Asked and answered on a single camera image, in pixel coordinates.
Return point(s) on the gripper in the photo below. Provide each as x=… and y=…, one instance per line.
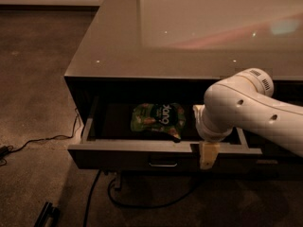
x=205, y=130

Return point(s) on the drawer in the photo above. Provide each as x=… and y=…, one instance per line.
x=279, y=170
x=107, y=143

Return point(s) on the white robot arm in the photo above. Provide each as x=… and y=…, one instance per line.
x=245, y=101

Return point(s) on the dark cabinet with glass top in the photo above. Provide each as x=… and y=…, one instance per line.
x=171, y=51

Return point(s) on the green snack bag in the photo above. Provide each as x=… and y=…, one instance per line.
x=163, y=118

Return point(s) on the black power adapter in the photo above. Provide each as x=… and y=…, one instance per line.
x=4, y=151

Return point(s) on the black metal bracket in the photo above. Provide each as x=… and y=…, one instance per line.
x=48, y=216

